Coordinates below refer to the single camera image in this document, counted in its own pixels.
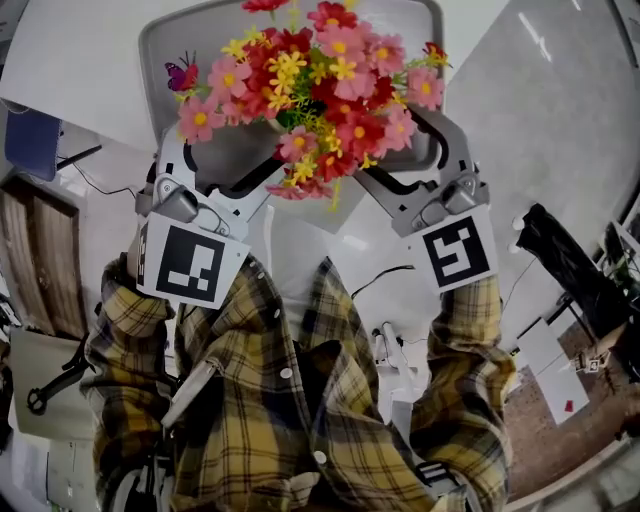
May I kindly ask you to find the grey backpack strap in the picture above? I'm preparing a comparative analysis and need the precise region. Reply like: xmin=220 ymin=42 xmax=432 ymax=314
xmin=119 ymin=358 xmax=222 ymax=512
xmin=389 ymin=399 xmax=481 ymax=512

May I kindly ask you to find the blue chair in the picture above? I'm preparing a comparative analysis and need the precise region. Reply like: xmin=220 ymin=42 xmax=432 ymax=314
xmin=4 ymin=107 xmax=104 ymax=184

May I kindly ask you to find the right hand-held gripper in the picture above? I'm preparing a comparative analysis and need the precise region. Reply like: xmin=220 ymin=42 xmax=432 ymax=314
xmin=354 ymin=111 xmax=501 ymax=296

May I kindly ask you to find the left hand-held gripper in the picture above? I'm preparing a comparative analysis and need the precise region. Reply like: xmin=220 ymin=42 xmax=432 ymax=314
xmin=127 ymin=126 xmax=290 ymax=311

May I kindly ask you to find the thin black cable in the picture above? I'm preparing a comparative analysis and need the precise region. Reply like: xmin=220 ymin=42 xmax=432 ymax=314
xmin=57 ymin=157 xmax=140 ymax=197

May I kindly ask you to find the white desk frame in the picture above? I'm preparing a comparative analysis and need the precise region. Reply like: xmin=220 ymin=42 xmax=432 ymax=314
xmin=372 ymin=322 xmax=431 ymax=436

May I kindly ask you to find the black undershirt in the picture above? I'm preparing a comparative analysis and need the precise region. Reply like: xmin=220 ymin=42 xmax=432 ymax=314
xmin=293 ymin=339 xmax=351 ymax=416

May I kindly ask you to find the person's right forearm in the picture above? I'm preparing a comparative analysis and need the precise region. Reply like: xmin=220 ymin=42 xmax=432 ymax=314
xmin=409 ymin=274 xmax=516 ymax=501

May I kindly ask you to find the white shelving rack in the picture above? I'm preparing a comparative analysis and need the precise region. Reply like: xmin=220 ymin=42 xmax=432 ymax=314
xmin=597 ymin=189 xmax=640 ymax=281

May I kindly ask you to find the grey plastic tray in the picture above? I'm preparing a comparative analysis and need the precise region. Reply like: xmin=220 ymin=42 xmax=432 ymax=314
xmin=138 ymin=0 xmax=446 ymax=201

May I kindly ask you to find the red pink yellow flower bouquet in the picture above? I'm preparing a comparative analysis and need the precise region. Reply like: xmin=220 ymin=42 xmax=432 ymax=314
xmin=164 ymin=0 xmax=451 ymax=214

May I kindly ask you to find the white paper sheet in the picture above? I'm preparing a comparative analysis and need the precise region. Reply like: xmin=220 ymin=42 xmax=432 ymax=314
xmin=516 ymin=316 xmax=591 ymax=427

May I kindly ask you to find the person's left forearm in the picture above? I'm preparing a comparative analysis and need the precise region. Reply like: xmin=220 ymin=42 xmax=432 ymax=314
xmin=82 ymin=252 xmax=179 ymax=451

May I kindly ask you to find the black chair base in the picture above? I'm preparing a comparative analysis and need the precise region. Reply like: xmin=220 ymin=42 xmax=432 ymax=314
xmin=26 ymin=344 xmax=99 ymax=417

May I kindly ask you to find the brown wooden board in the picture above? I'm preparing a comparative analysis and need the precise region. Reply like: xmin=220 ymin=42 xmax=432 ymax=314
xmin=0 ymin=174 xmax=89 ymax=341

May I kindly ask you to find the pale grey board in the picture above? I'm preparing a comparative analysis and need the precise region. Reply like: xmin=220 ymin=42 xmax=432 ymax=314
xmin=8 ymin=324 xmax=99 ymax=444

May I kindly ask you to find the yellow plaid shirt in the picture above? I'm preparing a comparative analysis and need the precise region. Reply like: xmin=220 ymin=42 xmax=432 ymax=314
xmin=82 ymin=252 xmax=516 ymax=512

